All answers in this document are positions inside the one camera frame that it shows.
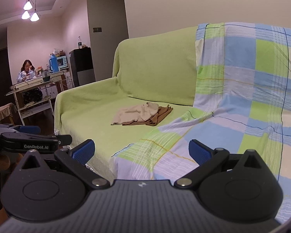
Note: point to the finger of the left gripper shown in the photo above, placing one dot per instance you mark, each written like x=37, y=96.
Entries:
x=64, y=140
x=27, y=129

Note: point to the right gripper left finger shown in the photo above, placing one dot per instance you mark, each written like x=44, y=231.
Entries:
x=74, y=161

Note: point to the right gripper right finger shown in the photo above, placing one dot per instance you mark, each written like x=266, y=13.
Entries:
x=209, y=161

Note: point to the beige garment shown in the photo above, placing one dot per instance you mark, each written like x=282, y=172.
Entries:
x=136, y=113

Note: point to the operator left hand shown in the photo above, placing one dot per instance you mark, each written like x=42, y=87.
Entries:
x=5, y=163

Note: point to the cluttered white table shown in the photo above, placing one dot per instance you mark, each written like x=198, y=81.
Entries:
x=49, y=88

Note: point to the seated woman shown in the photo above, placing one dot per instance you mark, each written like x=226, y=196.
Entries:
x=27, y=72

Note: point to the brown garment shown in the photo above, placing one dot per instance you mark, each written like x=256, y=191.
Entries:
x=162, y=113

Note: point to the blue thermos jug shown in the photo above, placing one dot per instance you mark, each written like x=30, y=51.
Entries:
x=53, y=63

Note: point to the black refrigerator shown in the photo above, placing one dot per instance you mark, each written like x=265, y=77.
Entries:
x=82, y=66

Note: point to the plaid blue green sheet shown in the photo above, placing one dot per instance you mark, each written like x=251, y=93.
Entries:
x=242, y=101

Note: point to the microwave oven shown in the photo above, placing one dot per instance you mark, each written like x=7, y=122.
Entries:
x=62, y=62

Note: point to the bottle on refrigerator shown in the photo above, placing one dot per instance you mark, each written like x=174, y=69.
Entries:
x=79, y=42

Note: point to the ceiling pendant lamp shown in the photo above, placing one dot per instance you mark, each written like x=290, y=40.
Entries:
x=30, y=11

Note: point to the wall switch plate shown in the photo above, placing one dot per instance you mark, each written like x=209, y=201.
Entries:
x=97, y=29

